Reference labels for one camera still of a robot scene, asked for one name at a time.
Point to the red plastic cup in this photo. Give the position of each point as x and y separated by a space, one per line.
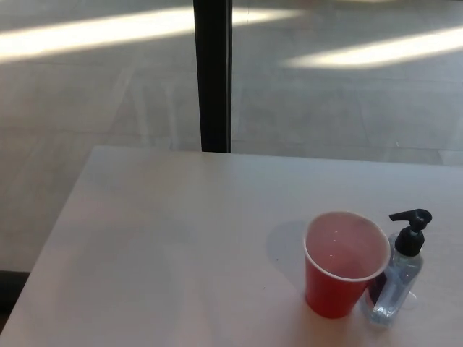
331 289

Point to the clear soap bottle black pump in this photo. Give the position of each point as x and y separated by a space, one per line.
392 285

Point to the black window frame post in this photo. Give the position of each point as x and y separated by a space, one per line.
213 72

